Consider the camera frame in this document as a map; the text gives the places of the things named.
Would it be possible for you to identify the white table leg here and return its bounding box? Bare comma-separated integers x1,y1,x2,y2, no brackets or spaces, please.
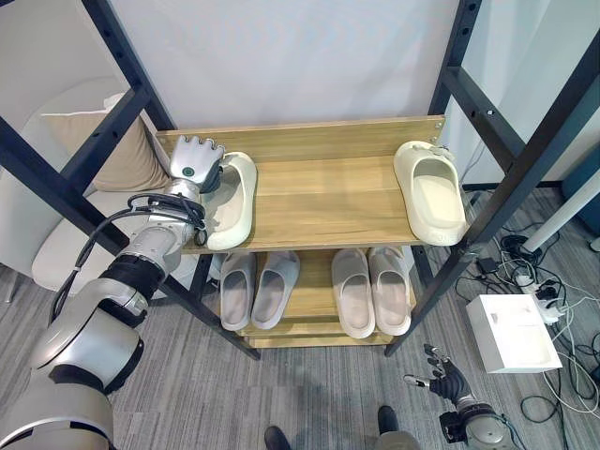
531,176,600,253

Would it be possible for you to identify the grey slipper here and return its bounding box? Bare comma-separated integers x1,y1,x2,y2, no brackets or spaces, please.
251,250,301,330
218,251,258,332

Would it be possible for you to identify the dark left robot foot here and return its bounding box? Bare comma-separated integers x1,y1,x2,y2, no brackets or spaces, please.
263,425,293,450

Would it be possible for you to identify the lowest wooden shelf board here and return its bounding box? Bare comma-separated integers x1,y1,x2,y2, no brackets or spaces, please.
239,322,396,350

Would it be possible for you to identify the black metal rack frame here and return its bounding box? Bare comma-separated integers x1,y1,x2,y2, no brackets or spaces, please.
0,0,600,361

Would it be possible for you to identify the white power strip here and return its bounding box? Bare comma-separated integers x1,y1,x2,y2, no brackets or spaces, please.
514,275,569,325

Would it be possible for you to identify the wooden shelf board under slippers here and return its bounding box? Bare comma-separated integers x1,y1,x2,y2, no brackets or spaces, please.
211,247,417,337

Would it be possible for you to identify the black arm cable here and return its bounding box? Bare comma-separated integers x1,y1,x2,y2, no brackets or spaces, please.
48,192,208,325

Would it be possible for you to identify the black floor cable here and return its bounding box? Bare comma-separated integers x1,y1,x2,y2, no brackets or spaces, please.
518,344,600,426

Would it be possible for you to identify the dark blue cabinet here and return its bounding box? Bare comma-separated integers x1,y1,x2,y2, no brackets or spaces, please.
561,161,600,227

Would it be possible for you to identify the tan cushion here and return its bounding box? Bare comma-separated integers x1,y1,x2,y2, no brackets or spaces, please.
41,111,171,193

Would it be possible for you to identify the white armchair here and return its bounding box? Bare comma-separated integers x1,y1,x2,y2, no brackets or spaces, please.
0,77,198,294

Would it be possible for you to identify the white floor cable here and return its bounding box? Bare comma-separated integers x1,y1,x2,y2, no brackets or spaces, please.
541,292,600,426

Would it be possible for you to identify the cream foam slipper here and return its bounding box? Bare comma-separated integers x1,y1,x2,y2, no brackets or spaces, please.
392,139,472,247
201,150,259,251

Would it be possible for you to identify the wide wooden shelf board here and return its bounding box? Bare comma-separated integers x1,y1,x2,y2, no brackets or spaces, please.
154,114,471,255

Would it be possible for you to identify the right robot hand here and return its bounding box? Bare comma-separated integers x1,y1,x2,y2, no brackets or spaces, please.
403,344,472,403

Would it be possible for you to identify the white square box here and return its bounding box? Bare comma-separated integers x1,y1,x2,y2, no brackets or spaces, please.
465,293,563,375

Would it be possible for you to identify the beige slipper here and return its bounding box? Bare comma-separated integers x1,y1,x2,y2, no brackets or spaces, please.
331,247,378,339
367,246,413,337

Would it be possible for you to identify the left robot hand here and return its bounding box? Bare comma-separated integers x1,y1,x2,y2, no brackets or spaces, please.
167,134,228,193

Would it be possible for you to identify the dark right robot foot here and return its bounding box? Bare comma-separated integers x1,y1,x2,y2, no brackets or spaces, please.
377,405,400,436

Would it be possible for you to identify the dark robot foot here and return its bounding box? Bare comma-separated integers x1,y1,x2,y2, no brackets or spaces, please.
263,425,293,450
377,405,400,436

